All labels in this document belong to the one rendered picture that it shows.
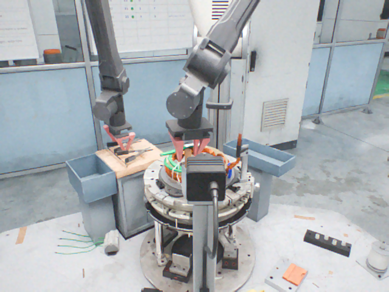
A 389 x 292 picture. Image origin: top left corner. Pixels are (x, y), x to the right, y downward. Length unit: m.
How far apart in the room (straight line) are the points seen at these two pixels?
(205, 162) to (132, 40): 2.73
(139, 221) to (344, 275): 0.70
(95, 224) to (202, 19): 0.82
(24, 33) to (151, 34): 1.03
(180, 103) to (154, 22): 2.51
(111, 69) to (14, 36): 1.99
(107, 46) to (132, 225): 0.62
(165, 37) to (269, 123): 1.38
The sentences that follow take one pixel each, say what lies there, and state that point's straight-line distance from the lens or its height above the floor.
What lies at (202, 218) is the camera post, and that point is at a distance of 0.37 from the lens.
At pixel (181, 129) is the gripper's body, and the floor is 1.30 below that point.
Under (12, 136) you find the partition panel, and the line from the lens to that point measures 3.18.
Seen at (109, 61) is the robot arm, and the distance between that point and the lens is 0.99.
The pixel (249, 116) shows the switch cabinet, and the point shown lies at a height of 0.50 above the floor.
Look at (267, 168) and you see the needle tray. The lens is 1.10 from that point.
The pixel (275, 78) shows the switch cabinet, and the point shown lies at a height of 0.86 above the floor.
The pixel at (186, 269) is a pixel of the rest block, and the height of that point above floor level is 0.84.
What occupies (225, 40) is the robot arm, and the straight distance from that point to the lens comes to 0.65.
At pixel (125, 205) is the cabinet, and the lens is 1.12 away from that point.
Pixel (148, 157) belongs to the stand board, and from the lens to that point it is 1.10.
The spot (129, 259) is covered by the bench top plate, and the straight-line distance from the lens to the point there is 1.12.
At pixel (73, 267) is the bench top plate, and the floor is 0.78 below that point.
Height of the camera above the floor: 1.56
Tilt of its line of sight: 26 degrees down
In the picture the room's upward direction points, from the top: straight up
